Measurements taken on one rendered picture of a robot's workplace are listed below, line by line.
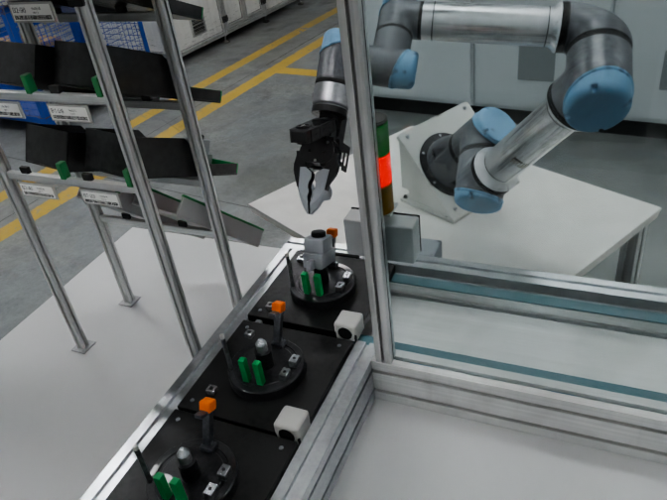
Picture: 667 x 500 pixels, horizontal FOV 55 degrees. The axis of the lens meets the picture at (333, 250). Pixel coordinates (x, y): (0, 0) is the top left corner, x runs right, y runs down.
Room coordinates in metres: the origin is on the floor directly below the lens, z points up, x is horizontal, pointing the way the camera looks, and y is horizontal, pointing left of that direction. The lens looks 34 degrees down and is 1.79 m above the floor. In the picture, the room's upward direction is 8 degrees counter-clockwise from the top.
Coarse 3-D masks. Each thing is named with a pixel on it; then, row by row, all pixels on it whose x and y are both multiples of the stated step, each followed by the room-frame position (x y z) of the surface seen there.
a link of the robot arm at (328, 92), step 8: (320, 88) 1.20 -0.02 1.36; (328, 88) 1.19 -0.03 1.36; (336, 88) 1.19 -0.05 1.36; (344, 88) 1.19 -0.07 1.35; (320, 96) 1.19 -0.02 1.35; (328, 96) 1.18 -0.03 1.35; (336, 96) 1.18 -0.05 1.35; (344, 96) 1.19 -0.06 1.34; (336, 104) 1.18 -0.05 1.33; (344, 104) 1.18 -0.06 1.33
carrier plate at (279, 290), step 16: (336, 256) 1.19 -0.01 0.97; (288, 272) 1.16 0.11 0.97; (272, 288) 1.11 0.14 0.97; (288, 288) 1.10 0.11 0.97; (256, 304) 1.06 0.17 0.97; (288, 304) 1.05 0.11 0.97; (352, 304) 1.02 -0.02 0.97; (368, 304) 1.01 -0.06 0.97; (272, 320) 1.00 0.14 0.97; (288, 320) 0.99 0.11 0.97; (304, 320) 0.98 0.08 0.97; (320, 320) 0.98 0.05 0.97
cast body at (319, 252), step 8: (312, 232) 1.10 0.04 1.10; (320, 232) 1.09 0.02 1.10; (304, 240) 1.08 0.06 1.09; (312, 240) 1.08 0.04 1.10; (320, 240) 1.07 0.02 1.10; (328, 240) 1.08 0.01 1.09; (304, 248) 1.08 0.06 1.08; (312, 248) 1.07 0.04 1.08; (320, 248) 1.06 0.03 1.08; (328, 248) 1.08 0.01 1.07; (304, 256) 1.07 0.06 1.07; (312, 256) 1.06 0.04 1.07; (320, 256) 1.05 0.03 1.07; (328, 256) 1.07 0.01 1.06; (304, 264) 1.06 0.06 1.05; (312, 264) 1.05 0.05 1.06; (320, 264) 1.05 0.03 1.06; (328, 264) 1.07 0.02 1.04
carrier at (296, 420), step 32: (224, 352) 0.85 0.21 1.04; (256, 352) 0.85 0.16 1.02; (288, 352) 0.88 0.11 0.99; (320, 352) 0.89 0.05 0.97; (224, 384) 0.84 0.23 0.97; (256, 384) 0.81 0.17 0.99; (288, 384) 0.80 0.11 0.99; (320, 384) 0.81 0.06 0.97; (224, 416) 0.76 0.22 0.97; (256, 416) 0.75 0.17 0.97; (288, 416) 0.73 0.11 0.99
